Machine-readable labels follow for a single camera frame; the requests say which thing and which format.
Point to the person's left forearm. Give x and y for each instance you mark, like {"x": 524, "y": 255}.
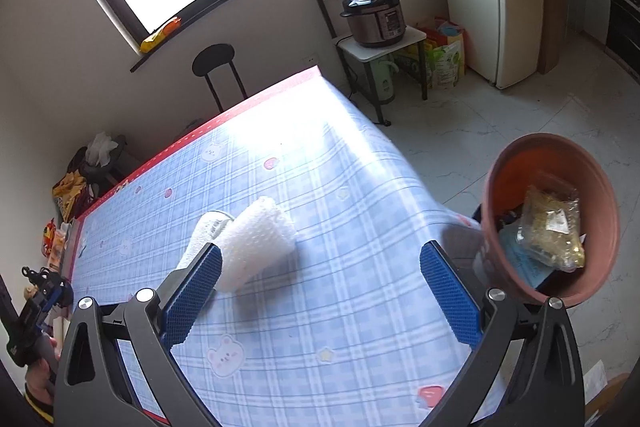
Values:
{"x": 39, "y": 412}

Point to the small white side table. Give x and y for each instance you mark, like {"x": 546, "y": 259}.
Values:
{"x": 395, "y": 47}

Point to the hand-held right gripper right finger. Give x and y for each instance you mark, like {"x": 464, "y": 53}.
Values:
{"x": 450, "y": 297}

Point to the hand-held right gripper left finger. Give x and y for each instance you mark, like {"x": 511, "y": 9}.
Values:
{"x": 192, "y": 289}

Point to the black figurine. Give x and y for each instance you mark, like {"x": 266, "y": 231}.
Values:
{"x": 50, "y": 289}

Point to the green and white bag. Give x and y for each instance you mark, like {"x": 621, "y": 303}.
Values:
{"x": 447, "y": 57}

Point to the terracotta plastic bin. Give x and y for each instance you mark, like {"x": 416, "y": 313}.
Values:
{"x": 530, "y": 162}

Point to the person's left hand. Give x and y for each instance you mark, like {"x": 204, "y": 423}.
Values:
{"x": 42, "y": 372}

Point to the red snack packets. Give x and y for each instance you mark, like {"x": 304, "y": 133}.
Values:
{"x": 51, "y": 239}

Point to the dark bag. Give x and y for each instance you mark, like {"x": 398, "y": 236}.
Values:
{"x": 85, "y": 172}

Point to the white wall socket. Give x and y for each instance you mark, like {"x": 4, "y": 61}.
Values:
{"x": 312, "y": 58}

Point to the white paper sheet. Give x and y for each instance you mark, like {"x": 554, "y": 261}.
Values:
{"x": 595, "y": 379}

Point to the electric pressure cooker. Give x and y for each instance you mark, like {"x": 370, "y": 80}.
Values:
{"x": 372, "y": 19}

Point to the yellow snack bag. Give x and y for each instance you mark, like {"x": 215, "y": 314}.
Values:
{"x": 70, "y": 196}

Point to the pale green jug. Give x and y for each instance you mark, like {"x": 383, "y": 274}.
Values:
{"x": 382, "y": 79}

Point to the small doll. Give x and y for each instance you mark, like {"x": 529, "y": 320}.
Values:
{"x": 31, "y": 292}

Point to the blue plaid tablecloth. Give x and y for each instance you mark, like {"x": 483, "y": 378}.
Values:
{"x": 325, "y": 207}

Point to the white foam net sleeve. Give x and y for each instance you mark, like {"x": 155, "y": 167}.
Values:
{"x": 255, "y": 242}

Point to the yellow snack packet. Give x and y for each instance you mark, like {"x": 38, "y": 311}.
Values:
{"x": 160, "y": 34}

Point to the white plastic bag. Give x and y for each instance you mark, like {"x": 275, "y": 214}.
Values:
{"x": 102, "y": 148}

